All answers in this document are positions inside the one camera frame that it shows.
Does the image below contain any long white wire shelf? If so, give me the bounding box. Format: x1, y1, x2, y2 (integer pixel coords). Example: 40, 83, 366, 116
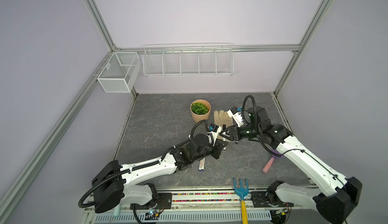
142, 43, 234, 76

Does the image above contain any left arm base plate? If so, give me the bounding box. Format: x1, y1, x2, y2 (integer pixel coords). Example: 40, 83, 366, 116
134, 193, 172, 210

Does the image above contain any beige plant pot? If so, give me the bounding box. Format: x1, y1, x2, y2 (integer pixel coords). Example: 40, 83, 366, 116
190, 99, 211, 123

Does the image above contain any beige work glove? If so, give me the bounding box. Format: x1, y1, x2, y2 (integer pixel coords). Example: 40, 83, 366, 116
213, 110, 233, 130

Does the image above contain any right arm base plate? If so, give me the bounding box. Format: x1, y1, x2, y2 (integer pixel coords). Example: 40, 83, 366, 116
250, 191, 294, 208

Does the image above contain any small white mesh basket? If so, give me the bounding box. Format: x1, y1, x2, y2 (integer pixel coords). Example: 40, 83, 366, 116
98, 52, 141, 93

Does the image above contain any green artificial plant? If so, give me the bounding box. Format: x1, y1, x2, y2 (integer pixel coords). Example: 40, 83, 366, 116
191, 102, 209, 115

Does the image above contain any pink chalk block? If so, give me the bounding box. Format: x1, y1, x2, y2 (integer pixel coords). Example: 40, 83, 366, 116
262, 156, 276, 173

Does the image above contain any teal garden fork yellow handle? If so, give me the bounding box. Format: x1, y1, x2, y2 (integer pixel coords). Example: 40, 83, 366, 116
232, 178, 249, 224

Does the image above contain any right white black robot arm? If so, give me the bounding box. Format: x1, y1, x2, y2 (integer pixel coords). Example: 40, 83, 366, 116
221, 107, 362, 224

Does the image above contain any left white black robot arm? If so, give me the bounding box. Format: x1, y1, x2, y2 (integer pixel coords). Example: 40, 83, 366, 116
78, 134, 228, 213

